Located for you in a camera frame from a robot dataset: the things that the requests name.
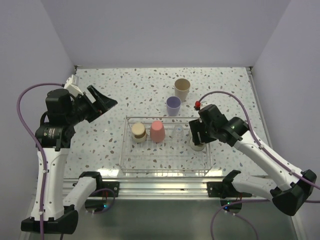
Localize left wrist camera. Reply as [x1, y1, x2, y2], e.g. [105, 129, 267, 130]
[64, 74, 83, 97]

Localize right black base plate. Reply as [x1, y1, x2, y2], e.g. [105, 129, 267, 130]
[206, 181, 252, 199]

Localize clear glass cup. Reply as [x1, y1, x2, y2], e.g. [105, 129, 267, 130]
[172, 124, 184, 143]

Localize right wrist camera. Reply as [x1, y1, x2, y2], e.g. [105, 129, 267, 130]
[193, 100, 206, 111]

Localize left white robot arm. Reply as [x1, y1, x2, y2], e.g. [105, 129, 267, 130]
[16, 84, 118, 239]

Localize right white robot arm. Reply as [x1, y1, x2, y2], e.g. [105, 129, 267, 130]
[189, 101, 317, 216]

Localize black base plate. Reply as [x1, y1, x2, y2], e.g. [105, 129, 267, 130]
[98, 181, 120, 198]
[206, 181, 252, 199]

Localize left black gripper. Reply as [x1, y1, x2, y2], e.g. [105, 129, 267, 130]
[65, 85, 117, 126]

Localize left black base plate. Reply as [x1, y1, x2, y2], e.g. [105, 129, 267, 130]
[98, 181, 120, 198]

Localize red plastic cup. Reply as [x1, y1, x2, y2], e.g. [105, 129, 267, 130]
[150, 120, 166, 143]

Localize purple plastic cup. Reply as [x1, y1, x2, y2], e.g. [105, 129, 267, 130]
[166, 96, 182, 117]

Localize tall beige cup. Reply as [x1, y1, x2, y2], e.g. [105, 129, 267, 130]
[174, 78, 191, 102]

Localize steel cup back row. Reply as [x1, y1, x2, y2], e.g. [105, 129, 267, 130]
[189, 137, 206, 152]

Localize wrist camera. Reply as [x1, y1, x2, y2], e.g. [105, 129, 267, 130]
[64, 74, 83, 97]
[193, 100, 206, 111]

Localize aluminium mounting rail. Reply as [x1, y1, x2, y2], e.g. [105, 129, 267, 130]
[59, 176, 276, 200]

